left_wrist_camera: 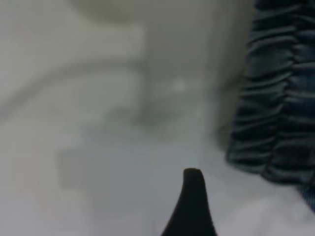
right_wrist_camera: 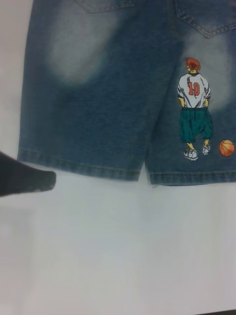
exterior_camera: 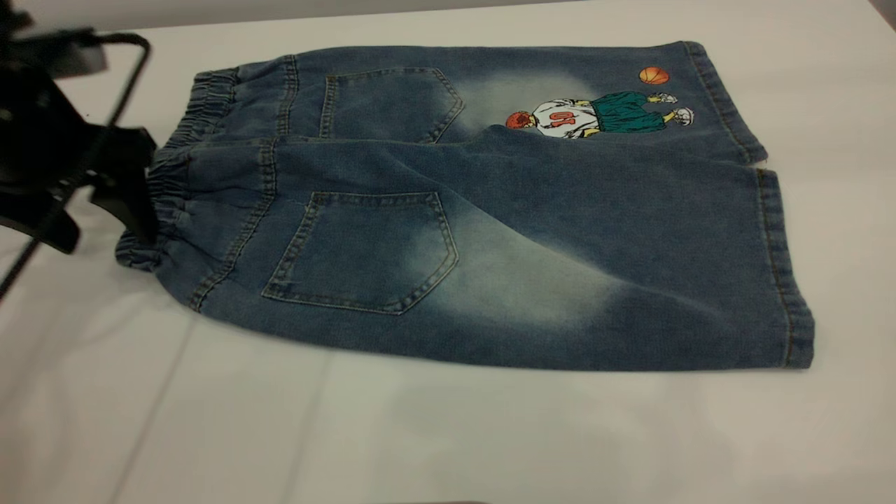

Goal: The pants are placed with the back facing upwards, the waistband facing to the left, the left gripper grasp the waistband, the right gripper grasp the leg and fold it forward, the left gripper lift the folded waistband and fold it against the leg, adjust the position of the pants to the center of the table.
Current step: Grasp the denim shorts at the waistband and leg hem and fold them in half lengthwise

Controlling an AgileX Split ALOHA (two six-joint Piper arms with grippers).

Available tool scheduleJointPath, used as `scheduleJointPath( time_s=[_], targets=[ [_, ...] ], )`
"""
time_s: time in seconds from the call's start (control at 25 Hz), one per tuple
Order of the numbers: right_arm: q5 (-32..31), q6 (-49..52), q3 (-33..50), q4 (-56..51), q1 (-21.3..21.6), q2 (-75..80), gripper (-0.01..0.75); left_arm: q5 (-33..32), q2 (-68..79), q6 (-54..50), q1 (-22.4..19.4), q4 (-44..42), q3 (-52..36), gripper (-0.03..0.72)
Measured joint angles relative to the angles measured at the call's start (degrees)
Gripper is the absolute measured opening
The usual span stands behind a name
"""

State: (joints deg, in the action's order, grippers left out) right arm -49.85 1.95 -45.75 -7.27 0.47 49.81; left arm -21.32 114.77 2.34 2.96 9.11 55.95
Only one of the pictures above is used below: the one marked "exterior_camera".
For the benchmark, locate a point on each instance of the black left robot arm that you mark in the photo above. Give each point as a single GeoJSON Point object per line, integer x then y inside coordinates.
{"type": "Point", "coordinates": [10, 14]}

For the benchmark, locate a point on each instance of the blue denim shorts with print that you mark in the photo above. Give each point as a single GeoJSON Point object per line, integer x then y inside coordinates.
{"type": "Point", "coordinates": [532, 231]}

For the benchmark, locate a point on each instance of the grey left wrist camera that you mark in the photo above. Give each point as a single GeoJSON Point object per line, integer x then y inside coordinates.
{"type": "Point", "coordinates": [63, 52]}

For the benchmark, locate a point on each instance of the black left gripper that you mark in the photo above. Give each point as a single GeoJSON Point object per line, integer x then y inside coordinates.
{"type": "Point", "coordinates": [42, 133]}

